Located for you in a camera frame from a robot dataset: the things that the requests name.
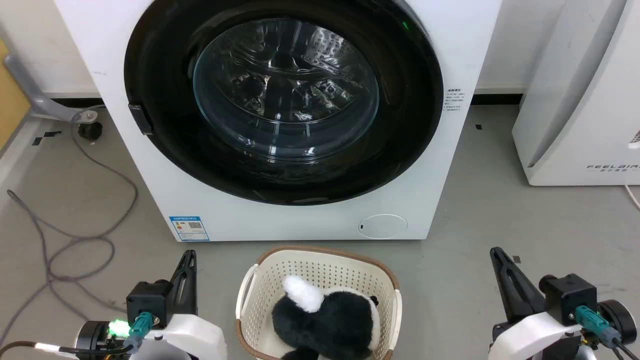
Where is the grey metal chair leg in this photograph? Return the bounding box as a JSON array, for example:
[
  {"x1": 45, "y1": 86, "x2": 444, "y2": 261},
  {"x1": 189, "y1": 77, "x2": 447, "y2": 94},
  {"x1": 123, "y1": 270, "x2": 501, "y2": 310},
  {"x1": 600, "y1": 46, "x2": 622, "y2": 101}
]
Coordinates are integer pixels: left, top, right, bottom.
[{"x1": 3, "y1": 53, "x2": 99, "y2": 124}]

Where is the white air purifier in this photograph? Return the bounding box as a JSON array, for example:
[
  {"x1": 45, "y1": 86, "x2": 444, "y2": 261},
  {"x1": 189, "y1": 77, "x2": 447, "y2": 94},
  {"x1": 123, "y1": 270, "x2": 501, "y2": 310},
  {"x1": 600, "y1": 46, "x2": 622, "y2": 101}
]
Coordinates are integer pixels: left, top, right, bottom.
[{"x1": 511, "y1": 0, "x2": 640, "y2": 187}]

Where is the white front-load washing machine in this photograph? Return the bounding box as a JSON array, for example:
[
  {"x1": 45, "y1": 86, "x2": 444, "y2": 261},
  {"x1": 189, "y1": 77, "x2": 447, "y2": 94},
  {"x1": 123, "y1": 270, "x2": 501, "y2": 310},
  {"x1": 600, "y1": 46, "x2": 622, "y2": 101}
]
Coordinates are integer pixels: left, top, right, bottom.
[{"x1": 54, "y1": 0, "x2": 502, "y2": 243}]

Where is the small text sticker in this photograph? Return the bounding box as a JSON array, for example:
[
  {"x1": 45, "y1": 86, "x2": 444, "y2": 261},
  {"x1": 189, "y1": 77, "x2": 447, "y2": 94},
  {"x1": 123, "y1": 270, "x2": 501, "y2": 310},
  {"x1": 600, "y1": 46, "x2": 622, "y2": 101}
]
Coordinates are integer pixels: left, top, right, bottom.
[{"x1": 443, "y1": 87, "x2": 467, "y2": 112}]

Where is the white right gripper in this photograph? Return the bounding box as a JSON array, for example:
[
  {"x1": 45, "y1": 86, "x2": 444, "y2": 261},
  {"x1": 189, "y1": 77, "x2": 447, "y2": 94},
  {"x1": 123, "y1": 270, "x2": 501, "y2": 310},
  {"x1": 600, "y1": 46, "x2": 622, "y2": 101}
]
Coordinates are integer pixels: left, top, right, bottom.
[{"x1": 488, "y1": 246, "x2": 585, "y2": 360}]

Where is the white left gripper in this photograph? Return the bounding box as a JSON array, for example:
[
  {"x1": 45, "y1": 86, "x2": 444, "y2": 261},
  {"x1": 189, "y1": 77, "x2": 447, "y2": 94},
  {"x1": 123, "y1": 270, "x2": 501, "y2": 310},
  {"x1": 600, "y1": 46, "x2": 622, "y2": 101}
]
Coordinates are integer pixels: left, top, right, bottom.
[{"x1": 131, "y1": 249, "x2": 228, "y2": 360}]

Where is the blue energy label sticker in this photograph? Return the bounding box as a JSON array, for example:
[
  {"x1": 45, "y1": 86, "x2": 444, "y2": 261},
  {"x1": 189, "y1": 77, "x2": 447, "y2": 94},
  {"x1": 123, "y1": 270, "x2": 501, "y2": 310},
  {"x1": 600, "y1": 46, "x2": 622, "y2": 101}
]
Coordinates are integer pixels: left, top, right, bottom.
[{"x1": 169, "y1": 216, "x2": 211, "y2": 243}]

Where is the teal plug right gripper cable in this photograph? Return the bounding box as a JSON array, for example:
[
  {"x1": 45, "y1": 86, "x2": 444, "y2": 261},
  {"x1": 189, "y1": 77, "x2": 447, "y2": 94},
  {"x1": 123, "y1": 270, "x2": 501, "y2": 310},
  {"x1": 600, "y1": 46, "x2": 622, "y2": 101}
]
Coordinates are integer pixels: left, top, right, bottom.
[{"x1": 574, "y1": 305, "x2": 640, "y2": 360}]

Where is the round white filter cover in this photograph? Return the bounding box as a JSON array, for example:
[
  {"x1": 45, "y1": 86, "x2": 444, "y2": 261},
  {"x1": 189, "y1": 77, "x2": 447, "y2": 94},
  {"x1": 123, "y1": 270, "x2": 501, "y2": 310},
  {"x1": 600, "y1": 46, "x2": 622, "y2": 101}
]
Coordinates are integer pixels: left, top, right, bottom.
[{"x1": 358, "y1": 214, "x2": 409, "y2": 240}]

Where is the yellow wooden board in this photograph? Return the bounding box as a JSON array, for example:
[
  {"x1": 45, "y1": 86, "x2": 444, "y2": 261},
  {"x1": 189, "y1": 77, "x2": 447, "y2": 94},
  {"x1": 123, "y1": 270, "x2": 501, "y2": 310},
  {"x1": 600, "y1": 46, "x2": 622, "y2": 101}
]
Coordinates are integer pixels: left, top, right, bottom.
[{"x1": 0, "y1": 39, "x2": 32, "y2": 152}]

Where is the black caster wheel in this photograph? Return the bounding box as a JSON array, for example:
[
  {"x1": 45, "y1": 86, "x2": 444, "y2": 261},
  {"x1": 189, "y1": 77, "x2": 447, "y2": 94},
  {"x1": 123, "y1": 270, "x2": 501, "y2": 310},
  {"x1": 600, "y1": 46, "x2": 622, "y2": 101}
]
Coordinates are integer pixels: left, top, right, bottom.
[{"x1": 77, "y1": 121, "x2": 104, "y2": 141}]

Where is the round black glass washer door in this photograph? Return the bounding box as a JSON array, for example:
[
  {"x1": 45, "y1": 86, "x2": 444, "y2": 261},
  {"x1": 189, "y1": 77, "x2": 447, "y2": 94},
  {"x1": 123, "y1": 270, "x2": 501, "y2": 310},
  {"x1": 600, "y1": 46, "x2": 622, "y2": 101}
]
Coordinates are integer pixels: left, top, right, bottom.
[{"x1": 123, "y1": 0, "x2": 444, "y2": 206}]

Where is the cream laundry basket brown rim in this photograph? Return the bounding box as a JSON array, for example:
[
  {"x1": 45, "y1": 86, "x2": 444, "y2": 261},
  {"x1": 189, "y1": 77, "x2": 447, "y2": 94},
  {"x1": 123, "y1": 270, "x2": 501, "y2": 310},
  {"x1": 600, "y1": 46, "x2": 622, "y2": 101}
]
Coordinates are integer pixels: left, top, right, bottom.
[{"x1": 235, "y1": 245, "x2": 403, "y2": 360}]

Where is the grey floor cable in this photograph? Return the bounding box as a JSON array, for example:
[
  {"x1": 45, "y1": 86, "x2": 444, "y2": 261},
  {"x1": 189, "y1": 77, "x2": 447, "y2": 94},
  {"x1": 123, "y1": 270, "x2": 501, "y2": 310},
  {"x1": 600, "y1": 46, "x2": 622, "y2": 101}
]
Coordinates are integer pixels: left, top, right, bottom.
[{"x1": 0, "y1": 107, "x2": 140, "y2": 347}]

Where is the black and white plush toy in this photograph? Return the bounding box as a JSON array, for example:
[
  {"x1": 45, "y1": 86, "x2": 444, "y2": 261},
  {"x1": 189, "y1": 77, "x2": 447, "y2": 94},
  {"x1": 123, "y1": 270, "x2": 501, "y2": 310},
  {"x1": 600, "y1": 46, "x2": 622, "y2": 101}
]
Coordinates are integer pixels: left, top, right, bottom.
[{"x1": 271, "y1": 275, "x2": 381, "y2": 360}]

